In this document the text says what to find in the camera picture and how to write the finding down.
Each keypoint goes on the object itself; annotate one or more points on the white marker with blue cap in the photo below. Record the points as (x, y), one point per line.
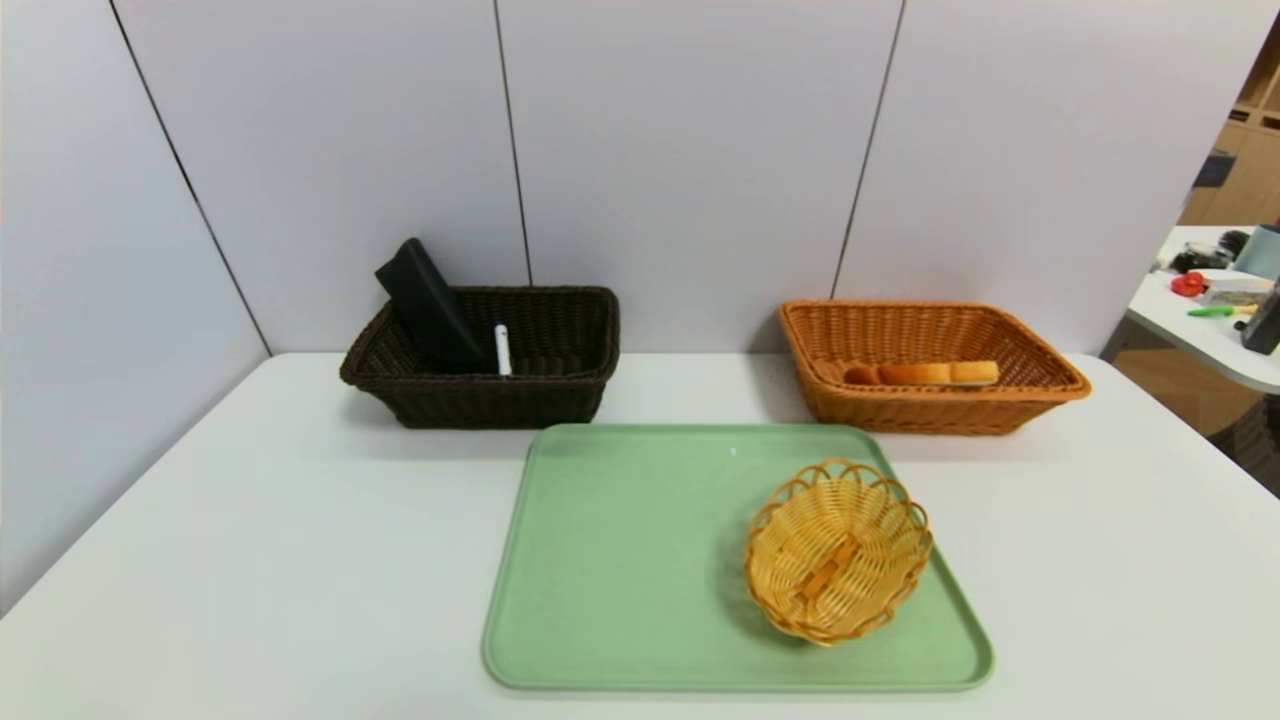
(502, 350)

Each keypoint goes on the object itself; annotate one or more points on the black fabric pouch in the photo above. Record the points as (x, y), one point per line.
(432, 305)

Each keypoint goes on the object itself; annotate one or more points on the slice of white bread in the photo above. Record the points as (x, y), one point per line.
(920, 372)

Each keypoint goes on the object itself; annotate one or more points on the dark brown wicker basket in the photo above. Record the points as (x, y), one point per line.
(480, 400)

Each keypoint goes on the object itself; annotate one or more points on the orange wicker basket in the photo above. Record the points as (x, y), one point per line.
(900, 410)

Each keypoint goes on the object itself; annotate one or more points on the small round yellow wicker basket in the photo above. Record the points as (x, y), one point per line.
(835, 560)

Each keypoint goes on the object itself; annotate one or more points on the light green plastic tray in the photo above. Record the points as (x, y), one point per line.
(640, 600)

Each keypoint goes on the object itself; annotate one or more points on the white side table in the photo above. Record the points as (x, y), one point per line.
(1190, 335)

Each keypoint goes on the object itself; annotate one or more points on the small red object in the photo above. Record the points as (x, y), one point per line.
(1188, 284)

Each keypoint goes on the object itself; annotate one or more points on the black bundle on side table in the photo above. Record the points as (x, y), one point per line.
(1200, 258)

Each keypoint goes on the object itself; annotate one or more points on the white shallow box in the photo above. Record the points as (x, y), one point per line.
(1235, 285)

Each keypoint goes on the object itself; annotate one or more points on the dark grey box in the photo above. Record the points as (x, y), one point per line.
(1214, 168)

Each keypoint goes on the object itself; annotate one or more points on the black woven bin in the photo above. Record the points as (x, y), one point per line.
(1255, 445)

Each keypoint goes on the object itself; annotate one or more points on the black upright device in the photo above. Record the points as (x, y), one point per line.
(1265, 325)

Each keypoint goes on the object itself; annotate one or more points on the grey cup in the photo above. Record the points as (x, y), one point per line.
(1262, 252)

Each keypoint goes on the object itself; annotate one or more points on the wooden cabinet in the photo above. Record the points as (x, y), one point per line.
(1250, 170)

